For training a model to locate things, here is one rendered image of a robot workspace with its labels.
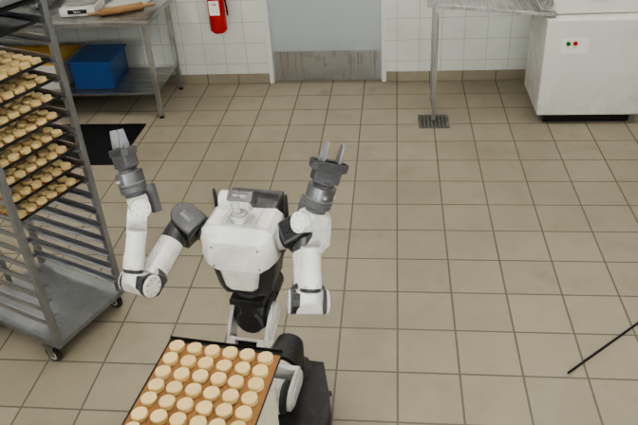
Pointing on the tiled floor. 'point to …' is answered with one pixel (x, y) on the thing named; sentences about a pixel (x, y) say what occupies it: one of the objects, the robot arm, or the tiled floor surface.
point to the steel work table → (142, 79)
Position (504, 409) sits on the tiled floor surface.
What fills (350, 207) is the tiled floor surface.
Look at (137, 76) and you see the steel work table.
